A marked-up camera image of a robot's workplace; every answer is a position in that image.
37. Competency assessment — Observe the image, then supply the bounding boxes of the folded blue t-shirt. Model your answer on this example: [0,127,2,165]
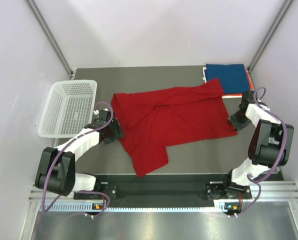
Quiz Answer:
[205,63,251,95]

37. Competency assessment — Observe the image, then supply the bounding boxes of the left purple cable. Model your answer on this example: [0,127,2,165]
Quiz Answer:
[40,101,114,218]

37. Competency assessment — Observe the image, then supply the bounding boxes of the aluminium frame post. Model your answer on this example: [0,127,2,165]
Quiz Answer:
[247,0,294,73]
[24,0,74,80]

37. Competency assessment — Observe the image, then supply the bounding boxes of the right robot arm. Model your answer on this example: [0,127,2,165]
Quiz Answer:
[222,90,294,198]

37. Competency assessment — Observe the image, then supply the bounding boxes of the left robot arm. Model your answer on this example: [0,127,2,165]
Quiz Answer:
[34,109,124,198]

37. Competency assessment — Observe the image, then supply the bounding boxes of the folded orange t-shirt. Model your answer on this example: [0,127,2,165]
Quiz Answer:
[221,71,254,98]

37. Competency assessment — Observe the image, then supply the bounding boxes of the white plastic basket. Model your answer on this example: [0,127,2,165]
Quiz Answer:
[37,79,97,139]

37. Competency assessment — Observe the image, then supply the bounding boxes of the left aluminium frame post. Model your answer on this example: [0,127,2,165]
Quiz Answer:
[24,0,74,80]

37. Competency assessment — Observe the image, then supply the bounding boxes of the red t-shirt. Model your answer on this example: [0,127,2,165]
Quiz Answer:
[111,78,237,177]

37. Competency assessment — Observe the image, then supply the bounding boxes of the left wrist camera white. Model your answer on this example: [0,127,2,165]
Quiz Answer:
[93,109,108,121]

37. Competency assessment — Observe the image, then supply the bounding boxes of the slotted grey cable duct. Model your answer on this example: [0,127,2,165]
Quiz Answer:
[40,199,242,213]

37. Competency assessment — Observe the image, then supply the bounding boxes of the right aluminium frame post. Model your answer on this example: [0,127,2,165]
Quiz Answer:
[247,0,294,73]

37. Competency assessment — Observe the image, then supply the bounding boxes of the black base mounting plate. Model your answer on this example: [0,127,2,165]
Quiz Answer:
[73,173,254,201]

